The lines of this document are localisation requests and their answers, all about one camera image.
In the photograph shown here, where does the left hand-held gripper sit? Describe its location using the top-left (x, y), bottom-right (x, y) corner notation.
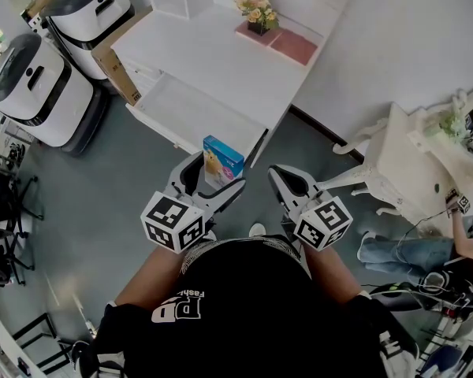
top-left (140, 151), bottom-right (248, 255)

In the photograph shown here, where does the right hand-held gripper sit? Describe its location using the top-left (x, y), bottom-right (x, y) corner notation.
top-left (267, 165), bottom-right (354, 253)

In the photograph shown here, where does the small blue box item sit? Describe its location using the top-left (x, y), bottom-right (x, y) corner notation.
top-left (202, 134), bottom-right (246, 191)

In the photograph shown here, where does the white desk drawer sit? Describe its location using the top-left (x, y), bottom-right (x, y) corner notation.
top-left (125, 72), bottom-right (270, 169)

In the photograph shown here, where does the person's right forearm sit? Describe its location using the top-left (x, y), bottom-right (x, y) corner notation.
top-left (302, 245), bottom-right (364, 303)

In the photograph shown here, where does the another person's forearm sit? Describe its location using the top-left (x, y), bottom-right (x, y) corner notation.
top-left (448, 206), bottom-right (473, 260)

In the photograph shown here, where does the person's left forearm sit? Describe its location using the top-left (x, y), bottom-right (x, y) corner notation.
top-left (113, 245), bottom-right (191, 311)

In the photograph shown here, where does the white desk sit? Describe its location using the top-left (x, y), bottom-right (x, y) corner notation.
top-left (110, 0), bottom-right (333, 169)

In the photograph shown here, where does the white ornate vanity table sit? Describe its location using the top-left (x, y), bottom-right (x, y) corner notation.
top-left (332, 87), bottom-right (473, 228)

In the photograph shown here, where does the person's black printed shirt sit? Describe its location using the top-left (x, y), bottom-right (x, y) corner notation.
top-left (93, 237), bottom-right (419, 378)

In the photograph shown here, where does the pink mat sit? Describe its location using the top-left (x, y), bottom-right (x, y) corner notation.
top-left (268, 28), bottom-right (320, 68)
top-left (235, 20), bottom-right (281, 50)

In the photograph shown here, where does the brown cardboard box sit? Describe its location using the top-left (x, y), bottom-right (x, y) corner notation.
top-left (91, 7), bottom-right (155, 107)

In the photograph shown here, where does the green artificial plant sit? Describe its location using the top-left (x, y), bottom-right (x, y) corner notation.
top-left (438, 111), bottom-right (473, 146)

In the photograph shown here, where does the flower bouquet in black vase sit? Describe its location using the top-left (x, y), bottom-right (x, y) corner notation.
top-left (233, 0), bottom-right (281, 38)

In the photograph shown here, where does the white machine with black lid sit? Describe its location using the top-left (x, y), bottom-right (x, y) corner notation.
top-left (0, 32), bottom-right (112, 158)
top-left (40, 0), bottom-right (137, 83)

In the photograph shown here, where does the black office chair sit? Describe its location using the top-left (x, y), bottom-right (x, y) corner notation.
top-left (0, 158), bottom-right (45, 287)

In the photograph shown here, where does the black equipment with cables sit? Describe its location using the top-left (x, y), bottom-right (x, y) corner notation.
top-left (369, 269), bottom-right (473, 332)

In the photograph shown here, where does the black metal frame stool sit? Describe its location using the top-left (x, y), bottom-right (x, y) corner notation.
top-left (10, 311), bottom-right (76, 374)

